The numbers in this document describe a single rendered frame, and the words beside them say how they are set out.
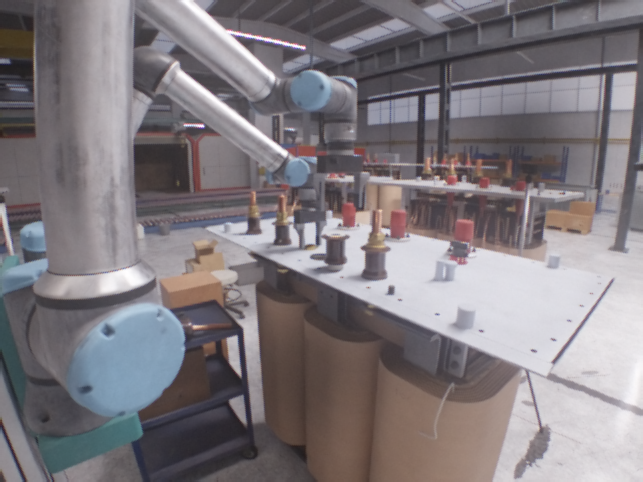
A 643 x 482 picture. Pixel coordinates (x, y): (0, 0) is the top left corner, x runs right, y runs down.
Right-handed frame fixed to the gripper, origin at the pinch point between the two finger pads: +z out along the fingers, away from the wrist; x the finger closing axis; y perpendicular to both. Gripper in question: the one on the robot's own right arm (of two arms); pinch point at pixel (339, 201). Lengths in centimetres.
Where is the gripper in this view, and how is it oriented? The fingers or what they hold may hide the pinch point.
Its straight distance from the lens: 97.0
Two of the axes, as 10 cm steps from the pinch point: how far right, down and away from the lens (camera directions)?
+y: 5.7, 1.9, -8.0
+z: 0.0, 9.7, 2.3
